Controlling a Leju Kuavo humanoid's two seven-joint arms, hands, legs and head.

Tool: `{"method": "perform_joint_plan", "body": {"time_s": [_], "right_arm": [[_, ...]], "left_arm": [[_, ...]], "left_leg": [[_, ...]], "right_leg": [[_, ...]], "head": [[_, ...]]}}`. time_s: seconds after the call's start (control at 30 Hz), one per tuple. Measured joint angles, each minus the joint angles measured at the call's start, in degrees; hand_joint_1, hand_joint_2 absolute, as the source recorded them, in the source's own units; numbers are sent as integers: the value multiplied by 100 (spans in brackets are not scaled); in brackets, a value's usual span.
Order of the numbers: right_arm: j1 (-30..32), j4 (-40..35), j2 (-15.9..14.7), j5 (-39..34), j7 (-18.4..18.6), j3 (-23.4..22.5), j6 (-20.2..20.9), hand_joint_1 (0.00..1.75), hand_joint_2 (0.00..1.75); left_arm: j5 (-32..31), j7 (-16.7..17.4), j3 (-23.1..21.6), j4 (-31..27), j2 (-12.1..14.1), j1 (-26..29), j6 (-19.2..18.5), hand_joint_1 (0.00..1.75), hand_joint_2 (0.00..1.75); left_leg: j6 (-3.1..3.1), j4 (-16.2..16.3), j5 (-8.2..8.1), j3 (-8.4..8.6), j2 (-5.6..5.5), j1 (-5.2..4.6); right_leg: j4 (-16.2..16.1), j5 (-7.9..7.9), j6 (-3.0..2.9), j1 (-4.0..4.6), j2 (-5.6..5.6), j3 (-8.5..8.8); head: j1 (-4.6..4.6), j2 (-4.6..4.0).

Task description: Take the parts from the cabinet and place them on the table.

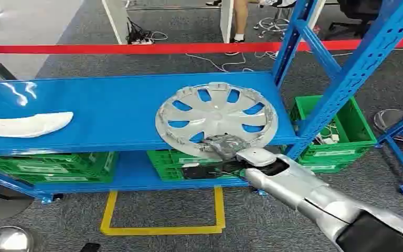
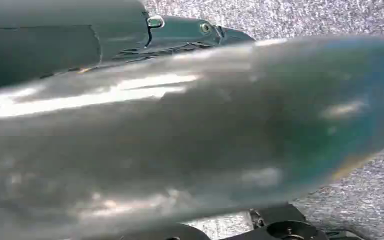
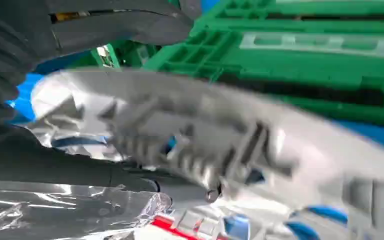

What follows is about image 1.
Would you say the robot's grey right hand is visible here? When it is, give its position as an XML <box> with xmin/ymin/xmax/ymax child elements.
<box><xmin>181</xmin><ymin>133</ymin><xmax>251</xmax><ymax>180</ymax></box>

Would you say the silver plastic wheel hubcap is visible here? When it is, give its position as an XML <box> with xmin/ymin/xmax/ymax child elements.
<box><xmin>155</xmin><ymin>82</ymin><xmax>279</xmax><ymax>159</ymax></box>

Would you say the green plastic crate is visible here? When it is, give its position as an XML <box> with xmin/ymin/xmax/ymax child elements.
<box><xmin>146</xmin><ymin>149</ymin><xmax>248</xmax><ymax>182</ymax></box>

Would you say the blue metal shelf rack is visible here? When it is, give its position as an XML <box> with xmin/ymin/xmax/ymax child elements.
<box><xmin>0</xmin><ymin>0</ymin><xmax>403</xmax><ymax>206</ymax></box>

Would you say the red barrier belt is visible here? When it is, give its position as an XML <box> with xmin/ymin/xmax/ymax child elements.
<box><xmin>0</xmin><ymin>36</ymin><xmax>403</xmax><ymax>55</ymax></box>

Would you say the white desk leg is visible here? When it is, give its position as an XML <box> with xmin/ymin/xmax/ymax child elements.
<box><xmin>101</xmin><ymin>0</ymin><xmax>131</xmax><ymax>45</ymax></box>
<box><xmin>219</xmin><ymin>0</ymin><xmax>235</xmax><ymax>45</ymax></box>

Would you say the person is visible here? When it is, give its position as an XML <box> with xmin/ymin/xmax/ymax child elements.
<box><xmin>205</xmin><ymin>0</ymin><xmax>298</xmax><ymax>45</ymax></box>

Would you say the chrome chair base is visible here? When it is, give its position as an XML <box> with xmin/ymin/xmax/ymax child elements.
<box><xmin>252</xmin><ymin>15</ymin><xmax>293</xmax><ymax>39</ymax></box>

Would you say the silver round disc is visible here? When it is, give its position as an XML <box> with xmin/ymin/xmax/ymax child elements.
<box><xmin>373</xmin><ymin>109</ymin><xmax>403</xmax><ymax>142</ymax></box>

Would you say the robot's black left foot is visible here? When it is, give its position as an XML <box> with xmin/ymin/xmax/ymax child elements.
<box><xmin>80</xmin><ymin>242</ymin><xmax>101</xmax><ymax>252</ymax></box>

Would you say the green crate with wide label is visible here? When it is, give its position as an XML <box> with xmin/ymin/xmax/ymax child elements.
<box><xmin>0</xmin><ymin>152</ymin><xmax>119</xmax><ymax>184</ymax></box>

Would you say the small blue metal rack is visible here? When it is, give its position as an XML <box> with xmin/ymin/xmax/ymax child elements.
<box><xmin>375</xmin><ymin>104</ymin><xmax>403</xmax><ymax>197</ymax></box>

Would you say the black office chair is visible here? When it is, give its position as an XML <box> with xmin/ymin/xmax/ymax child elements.
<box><xmin>327</xmin><ymin>0</ymin><xmax>384</xmax><ymax>39</ymax></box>

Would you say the white curved plastic trim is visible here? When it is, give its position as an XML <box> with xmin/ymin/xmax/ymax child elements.
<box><xmin>0</xmin><ymin>111</ymin><xmax>74</xmax><ymax>139</ymax></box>

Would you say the grey round floor base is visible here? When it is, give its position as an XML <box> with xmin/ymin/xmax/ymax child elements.
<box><xmin>0</xmin><ymin>184</ymin><xmax>35</xmax><ymax>221</ymax></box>

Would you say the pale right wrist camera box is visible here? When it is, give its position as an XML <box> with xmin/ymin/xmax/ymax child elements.
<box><xmin>235</xmin><ymin>147</ymin><xmax>278</xmax><ymax>169</ymax></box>

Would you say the thin white floor cable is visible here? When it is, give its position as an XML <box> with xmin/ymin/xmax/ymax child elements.
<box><xmin>185</xmin><ymin>52</ymin><xmax>255</xmax><ymax>73</ymax></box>

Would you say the white cables bundle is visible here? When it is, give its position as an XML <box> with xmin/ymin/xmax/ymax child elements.
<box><xmin>312</xmin><ymin>121</ymin><xmax>341</xmax><ymax>145</ymax></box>

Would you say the green crate holding cables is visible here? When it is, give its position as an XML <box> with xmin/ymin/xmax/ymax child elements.
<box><xmin>284</xmin><ymin>94</ymin><xmax>378</xmax><ymax>175</ymax></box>

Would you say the black cable bundle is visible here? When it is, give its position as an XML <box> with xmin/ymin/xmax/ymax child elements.
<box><xmin>125</xmin><ymin>17</ymin><xmax>154</xmax><ymax>43</ymax></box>

